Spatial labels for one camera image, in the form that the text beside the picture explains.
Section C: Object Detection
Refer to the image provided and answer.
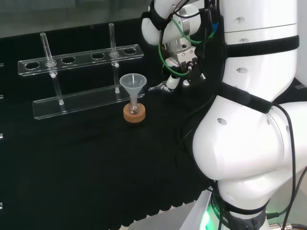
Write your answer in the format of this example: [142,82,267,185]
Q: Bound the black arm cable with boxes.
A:
[272,102,307,218]

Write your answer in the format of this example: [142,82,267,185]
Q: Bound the black bench cloth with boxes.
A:
[0,18,307,228]

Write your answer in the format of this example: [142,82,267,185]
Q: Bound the cork ring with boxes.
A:
[123,105,146,124]

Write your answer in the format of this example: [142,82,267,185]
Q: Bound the small round-bottom glass flask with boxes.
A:
[128,99,141,115]

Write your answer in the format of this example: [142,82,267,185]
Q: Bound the clear plastic weighing funnel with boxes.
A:
[119,73,147,112]

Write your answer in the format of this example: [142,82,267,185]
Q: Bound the clear acrylic funnel stand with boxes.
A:
[17,23,146,120]

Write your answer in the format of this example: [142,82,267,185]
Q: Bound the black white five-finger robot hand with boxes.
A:
[148,39,207,94]

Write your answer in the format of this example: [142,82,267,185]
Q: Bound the green cable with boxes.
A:
[157,16,214,78]

